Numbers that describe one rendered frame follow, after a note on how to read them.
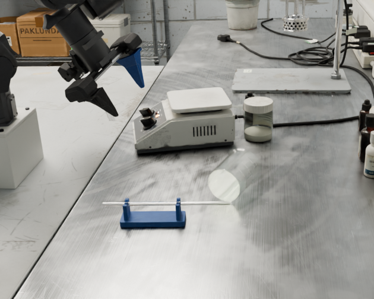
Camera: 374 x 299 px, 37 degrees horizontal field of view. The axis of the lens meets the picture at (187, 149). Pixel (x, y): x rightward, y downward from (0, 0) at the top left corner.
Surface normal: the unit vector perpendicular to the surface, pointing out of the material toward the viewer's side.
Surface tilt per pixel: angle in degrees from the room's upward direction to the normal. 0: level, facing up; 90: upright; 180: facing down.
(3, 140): 90
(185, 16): 90
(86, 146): 0
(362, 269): 0
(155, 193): 0
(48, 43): 92
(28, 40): 92
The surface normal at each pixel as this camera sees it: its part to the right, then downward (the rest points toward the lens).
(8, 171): -0.14, 0.40
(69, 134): -0.04, -0.91
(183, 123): 0.13, 0.40
